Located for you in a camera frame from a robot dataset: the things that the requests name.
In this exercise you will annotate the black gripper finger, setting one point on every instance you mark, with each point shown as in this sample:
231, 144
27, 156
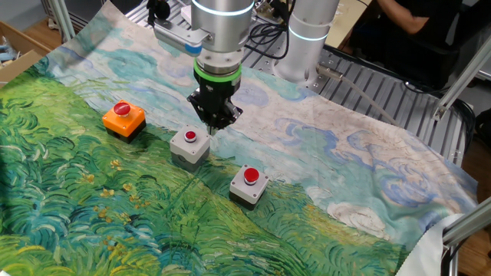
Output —
197, 103
232, 115

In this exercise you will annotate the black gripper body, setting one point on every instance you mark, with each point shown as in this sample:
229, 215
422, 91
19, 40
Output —
216, 97

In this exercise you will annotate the grey box small red button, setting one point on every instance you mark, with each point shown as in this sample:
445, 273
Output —
188, 151

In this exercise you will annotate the orange box red mushroom button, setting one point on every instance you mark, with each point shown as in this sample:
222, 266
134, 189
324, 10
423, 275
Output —
126, 124

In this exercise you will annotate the white black-based box red button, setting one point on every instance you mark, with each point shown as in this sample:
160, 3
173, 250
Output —
245, 191

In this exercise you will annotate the person forearm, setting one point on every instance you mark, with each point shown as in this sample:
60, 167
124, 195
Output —
403, 21

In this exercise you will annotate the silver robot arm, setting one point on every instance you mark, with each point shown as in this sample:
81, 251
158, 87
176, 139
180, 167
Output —
222, 30

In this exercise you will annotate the painted landscape tablecloth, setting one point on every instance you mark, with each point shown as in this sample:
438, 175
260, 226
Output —
307, 153

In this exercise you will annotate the black plug block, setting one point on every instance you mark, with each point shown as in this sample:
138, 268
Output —
280, 9

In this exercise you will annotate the beige wooden board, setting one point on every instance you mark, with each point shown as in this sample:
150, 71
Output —
345, 23

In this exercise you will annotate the cardboard box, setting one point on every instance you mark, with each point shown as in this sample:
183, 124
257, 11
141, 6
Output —
19, 65

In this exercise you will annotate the black office chair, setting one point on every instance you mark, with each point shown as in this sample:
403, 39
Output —
422, 65

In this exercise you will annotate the person black shirt torso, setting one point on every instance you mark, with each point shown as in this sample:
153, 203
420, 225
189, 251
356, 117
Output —
437, 15

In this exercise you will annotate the aluminium frame post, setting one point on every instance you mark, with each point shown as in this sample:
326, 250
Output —
63, 19

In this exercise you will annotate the slanted aluminium frame profile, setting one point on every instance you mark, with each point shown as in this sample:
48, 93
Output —
456, 88

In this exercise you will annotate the aluminium frame profile with post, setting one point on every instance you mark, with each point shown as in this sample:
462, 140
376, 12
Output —
468, 224

